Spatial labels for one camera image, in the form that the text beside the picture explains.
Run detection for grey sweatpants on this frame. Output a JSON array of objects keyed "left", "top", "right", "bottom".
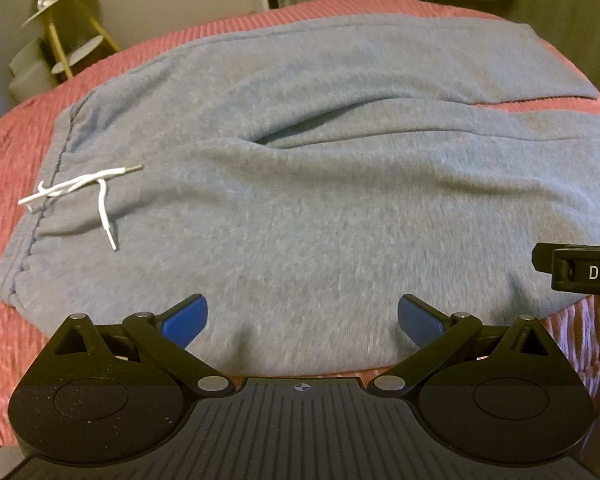
[{"left": 0, "top": 14, "right": 600, "bottom": 375}]

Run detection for grey round pouf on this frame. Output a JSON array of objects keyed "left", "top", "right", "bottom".
[{"left": 8, "top": 38, "right": 58, "bottom": 103}]

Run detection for white drawstring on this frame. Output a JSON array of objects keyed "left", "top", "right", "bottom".
[{"left": 17, "top": 162, "right": 145, "bottom": 253}]

